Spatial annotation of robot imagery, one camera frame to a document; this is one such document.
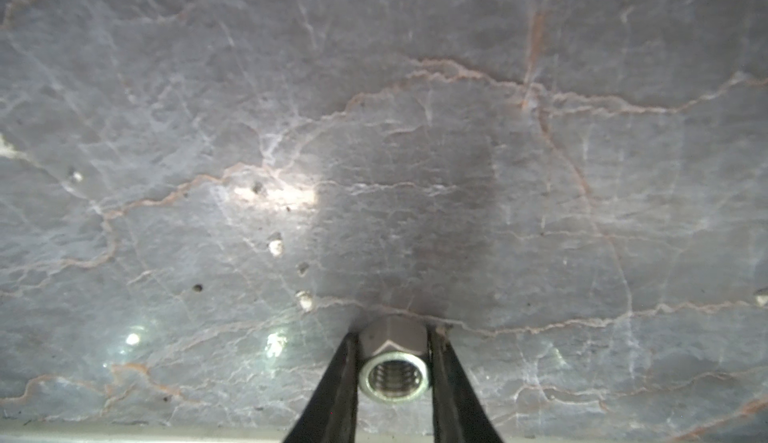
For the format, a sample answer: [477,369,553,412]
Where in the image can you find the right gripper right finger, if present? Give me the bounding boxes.
[428,327,503,443]

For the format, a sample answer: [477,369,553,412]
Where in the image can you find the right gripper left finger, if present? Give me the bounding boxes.
[283,333,359,443]

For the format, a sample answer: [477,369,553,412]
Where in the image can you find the silver hex nut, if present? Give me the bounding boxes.
[358,315,431,404]

